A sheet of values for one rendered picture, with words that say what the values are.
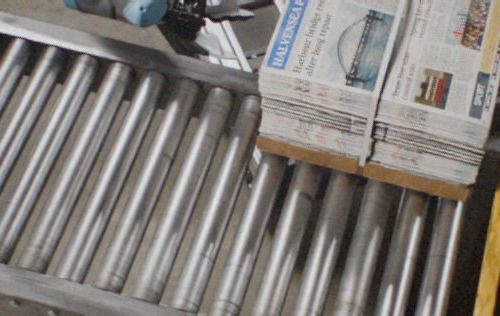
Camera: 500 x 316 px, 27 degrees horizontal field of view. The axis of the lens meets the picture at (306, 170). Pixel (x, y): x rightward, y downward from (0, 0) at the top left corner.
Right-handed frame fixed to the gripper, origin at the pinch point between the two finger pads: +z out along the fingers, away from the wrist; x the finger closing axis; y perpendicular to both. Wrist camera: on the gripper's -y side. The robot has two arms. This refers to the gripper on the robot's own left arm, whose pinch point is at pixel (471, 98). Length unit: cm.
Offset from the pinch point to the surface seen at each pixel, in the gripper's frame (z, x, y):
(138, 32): 92, -60, -78
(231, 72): 44.3, 8.8, 1.8
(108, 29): 101, -58, -78
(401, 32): 15.0, 10.3, 24.7
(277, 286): 25, 49, 2
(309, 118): 26.4, 24.4, 14.8
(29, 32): 83, 11, 2
